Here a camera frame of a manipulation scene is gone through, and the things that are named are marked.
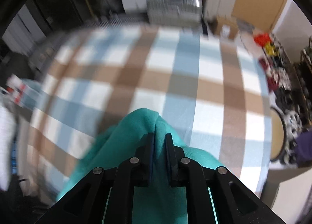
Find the teal zip hoodie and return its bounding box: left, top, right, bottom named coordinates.
left=57, top=108, right=222, bottom=223

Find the plaid checkered bed blanket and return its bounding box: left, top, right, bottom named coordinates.
left=27, top=25, right=271, bottom=200

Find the round beige stool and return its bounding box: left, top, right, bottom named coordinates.
left=270, top=107, right=287, bottom=162

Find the purple bag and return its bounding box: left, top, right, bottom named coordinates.
left=295, top=129, right=312, bottom=167

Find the cardboard box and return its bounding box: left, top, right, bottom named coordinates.
left=212, top=16, right=238, bottom=40

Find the wooden shoe rack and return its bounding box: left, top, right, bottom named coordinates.
left=293, top=36, right=311, bottom=125

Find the wooden door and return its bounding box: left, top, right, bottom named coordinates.
left=232, top=0, right=287, bottom=32

